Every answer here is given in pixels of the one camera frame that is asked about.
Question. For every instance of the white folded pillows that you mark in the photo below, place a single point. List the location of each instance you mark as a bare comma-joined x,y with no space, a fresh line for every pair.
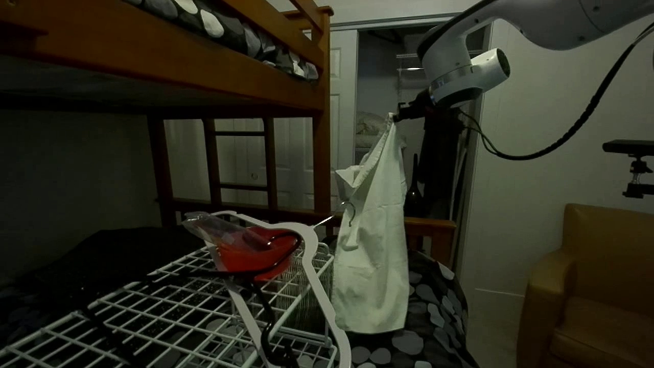
369,125

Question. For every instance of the black hanging coat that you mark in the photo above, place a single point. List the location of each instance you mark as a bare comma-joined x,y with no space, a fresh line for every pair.
440,171

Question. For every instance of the polka dot bed cover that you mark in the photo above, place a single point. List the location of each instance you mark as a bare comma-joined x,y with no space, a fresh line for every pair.
430,319

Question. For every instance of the red item in plastic bag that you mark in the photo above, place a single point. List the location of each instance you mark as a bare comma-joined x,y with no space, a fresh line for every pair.
247,249

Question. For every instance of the tan leather armchair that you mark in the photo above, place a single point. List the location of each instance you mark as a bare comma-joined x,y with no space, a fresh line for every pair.
593,292

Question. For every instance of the polka dot mattress bedding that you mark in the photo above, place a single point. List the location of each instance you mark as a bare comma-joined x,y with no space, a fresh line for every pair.
231,28

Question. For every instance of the white plastic clothes hanger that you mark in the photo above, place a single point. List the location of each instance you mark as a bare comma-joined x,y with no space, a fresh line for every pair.
317,272

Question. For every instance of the black blanket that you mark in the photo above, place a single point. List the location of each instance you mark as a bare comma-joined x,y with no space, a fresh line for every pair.
102,263

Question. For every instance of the white closet shelf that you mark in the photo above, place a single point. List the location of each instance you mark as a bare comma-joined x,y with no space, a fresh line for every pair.
409,61

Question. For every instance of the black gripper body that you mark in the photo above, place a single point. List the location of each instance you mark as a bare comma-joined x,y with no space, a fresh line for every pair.
421,106

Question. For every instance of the wooden bunk bed frame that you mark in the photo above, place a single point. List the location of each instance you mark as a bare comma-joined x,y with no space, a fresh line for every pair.
204,72

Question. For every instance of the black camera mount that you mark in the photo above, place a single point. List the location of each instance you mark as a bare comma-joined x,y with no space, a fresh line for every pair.
637,165

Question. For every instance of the black clothes hanger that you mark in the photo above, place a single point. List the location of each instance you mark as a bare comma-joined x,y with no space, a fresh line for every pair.
267,319

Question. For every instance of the white towel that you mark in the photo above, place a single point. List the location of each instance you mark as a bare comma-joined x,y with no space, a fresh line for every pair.
371,259

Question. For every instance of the black upright bottle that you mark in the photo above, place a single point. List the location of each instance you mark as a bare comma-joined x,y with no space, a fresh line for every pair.
413,200

